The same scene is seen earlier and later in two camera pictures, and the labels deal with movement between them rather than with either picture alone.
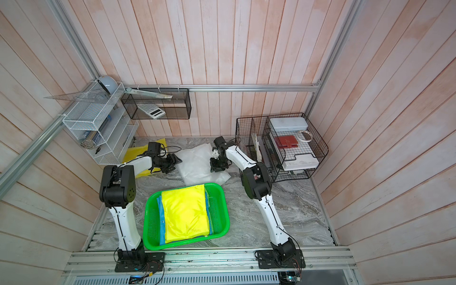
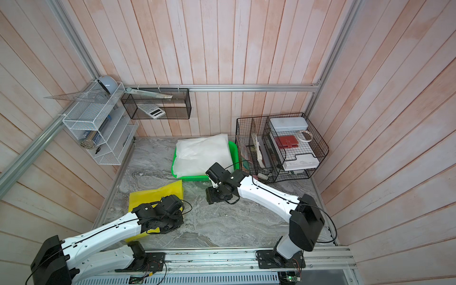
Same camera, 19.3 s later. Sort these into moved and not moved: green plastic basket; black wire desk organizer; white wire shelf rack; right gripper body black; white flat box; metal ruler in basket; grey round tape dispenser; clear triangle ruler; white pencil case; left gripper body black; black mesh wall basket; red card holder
Moved: green plastic basket; right gripper body black; left gripper body black
Not moved: grey round tape dispenser; clear triangle ruler; white pencil case; black mesh wall basket; black wire desk organizer; metal ruler in basket; red card holder; white flat box; white wire shelf rack
